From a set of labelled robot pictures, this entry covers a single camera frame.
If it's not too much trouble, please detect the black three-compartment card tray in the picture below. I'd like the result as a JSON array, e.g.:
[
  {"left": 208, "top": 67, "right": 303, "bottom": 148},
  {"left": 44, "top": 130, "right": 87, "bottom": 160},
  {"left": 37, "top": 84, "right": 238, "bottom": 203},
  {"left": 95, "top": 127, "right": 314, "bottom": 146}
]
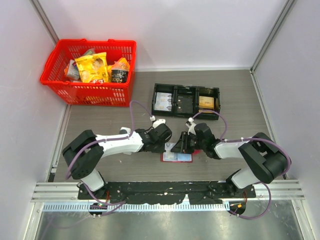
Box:
[{"left": 151, "top": 83, "right": 221, "bottom": 120}]

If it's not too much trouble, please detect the white plastic bottle black cap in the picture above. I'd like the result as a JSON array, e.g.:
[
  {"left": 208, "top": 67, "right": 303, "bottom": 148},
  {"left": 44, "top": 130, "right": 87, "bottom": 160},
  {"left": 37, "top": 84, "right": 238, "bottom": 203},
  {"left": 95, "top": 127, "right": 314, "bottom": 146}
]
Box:
[{"left": 119, "top": 127, "right": 131, "bottom": 135}]

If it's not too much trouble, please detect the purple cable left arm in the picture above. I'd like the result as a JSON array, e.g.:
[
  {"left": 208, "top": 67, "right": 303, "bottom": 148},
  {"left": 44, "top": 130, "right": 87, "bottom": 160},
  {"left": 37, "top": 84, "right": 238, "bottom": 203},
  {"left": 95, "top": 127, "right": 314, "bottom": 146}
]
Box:
[{"left": 65, "top": 100, "right": 156, "bottom": 221}]

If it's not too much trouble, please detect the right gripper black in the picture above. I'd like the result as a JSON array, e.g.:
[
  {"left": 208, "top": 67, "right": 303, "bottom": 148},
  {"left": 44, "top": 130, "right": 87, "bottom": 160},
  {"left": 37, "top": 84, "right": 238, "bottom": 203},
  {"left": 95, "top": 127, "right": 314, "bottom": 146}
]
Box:
[{"left": 170, "top": 131, "right": 206, "bottom": 155}]

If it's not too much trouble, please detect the blue and white small box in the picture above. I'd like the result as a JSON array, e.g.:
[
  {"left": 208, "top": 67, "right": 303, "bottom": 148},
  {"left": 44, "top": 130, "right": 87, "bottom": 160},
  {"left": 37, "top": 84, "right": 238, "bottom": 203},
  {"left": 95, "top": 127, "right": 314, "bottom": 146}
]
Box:
[{"left": 64, "top": 59, "right": 80, "bottom": 81}]

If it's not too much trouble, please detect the gold VIP cards stack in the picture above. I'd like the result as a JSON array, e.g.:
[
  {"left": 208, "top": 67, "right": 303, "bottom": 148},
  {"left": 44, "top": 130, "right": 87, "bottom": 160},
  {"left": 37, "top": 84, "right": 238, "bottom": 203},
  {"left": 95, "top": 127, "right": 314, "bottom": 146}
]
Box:
[{"left": 198, "top": 96, "right": 215, "bottom": 113}]

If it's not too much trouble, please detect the red leather card holder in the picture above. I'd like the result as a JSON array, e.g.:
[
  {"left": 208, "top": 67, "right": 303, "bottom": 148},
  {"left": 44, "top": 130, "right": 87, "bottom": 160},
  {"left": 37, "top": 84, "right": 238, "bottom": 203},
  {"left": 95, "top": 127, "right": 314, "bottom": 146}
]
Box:
[{"left": 160, "top": 153, "right": 197, "bottom": 163}]

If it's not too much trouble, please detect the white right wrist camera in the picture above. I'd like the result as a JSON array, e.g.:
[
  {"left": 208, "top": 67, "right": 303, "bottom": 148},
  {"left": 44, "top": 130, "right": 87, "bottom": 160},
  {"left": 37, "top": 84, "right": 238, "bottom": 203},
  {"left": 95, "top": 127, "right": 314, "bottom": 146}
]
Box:
[{"left": 185, "top": 117, "right": 196, "bottom": 135}]

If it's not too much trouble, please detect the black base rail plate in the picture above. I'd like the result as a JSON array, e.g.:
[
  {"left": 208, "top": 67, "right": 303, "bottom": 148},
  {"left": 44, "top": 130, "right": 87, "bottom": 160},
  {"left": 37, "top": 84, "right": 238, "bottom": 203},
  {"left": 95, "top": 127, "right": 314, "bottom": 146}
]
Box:
[{"left": 93, "top": 181, "right": 256, "bottom": 205}]

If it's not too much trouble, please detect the red plastic shopping basket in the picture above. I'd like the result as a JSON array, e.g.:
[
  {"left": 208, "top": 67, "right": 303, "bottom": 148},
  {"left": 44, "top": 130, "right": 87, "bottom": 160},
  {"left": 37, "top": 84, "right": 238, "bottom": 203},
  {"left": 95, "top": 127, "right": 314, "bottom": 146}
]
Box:
[{"left": 39, "top": 38, "right": 137, "bottom": 107}]

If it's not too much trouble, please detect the black instant noodle cup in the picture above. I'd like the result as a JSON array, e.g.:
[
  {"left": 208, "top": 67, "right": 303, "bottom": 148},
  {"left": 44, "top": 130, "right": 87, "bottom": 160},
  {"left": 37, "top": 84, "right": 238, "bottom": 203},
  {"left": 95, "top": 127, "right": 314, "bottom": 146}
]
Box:
[{"left": 111, "top": 69, "right": 129, "bottom": 83}]

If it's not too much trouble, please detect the orange snack bag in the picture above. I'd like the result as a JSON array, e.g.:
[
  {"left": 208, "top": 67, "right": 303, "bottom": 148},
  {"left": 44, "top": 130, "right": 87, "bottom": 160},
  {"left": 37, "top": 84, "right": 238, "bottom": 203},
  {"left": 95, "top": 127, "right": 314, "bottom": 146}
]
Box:
[{"left": 112, "top": 57, "right": 130, "bottom": 72}]

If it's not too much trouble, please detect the silver VIP cards stack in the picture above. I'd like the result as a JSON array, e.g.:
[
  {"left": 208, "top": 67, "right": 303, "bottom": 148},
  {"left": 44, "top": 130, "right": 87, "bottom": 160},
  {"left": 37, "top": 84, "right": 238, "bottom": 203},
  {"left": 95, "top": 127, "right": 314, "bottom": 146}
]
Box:
[{"left": 154, "top": 92, "right": 172, "bottom": 112}]

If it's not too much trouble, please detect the black VIP cards stack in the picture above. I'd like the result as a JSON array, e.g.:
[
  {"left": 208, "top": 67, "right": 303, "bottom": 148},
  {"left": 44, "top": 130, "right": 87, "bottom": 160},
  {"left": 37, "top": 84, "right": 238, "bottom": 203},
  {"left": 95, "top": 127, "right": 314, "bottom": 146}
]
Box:
[{"left": 177, "top": 95, "right": 193, "bottom": 114}]

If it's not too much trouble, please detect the yellow snack bag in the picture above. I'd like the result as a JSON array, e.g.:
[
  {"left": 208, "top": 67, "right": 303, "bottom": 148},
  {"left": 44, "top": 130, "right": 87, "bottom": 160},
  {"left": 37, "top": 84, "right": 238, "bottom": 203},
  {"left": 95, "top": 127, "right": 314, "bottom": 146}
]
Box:
[{"left": 75, "top": 52, "right": 109, "bottom": 84}]

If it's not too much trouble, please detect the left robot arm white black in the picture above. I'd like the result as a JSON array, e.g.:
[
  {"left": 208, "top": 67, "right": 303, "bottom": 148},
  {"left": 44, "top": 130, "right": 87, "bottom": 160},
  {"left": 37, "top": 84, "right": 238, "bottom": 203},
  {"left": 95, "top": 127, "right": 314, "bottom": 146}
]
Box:
[{"left": 62, "top": 120, "right": 172, "bottom": 199}]

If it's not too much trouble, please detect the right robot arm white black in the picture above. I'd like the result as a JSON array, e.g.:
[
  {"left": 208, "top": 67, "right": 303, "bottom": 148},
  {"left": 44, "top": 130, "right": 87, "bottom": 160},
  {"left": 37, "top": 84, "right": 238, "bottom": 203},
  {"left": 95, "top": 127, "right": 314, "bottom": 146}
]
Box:
[{"left": 170, "top": 122, "right": 292, "bottom": 198}]

